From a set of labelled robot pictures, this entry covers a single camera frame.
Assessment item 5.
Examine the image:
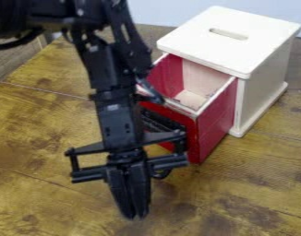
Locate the red wooden drawer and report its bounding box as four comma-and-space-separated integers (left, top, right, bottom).
140, 53, 238, 163

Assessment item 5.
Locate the black metal drawer handle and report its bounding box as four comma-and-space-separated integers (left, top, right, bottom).
142, 108, 188, 179

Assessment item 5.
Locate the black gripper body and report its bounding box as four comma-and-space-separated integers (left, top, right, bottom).
64, 88, 190, 184

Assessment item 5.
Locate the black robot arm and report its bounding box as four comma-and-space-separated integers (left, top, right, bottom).
0, 0, 187, 219

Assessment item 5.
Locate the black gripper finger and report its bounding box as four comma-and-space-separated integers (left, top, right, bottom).
128, 160, 151, 218
105, 167, 135, 219

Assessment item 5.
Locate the white wooden box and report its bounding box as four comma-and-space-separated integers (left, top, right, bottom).
156, 6, 301, 137

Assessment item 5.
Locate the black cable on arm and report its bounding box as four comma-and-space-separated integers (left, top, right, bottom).
135, 77, 166, 105

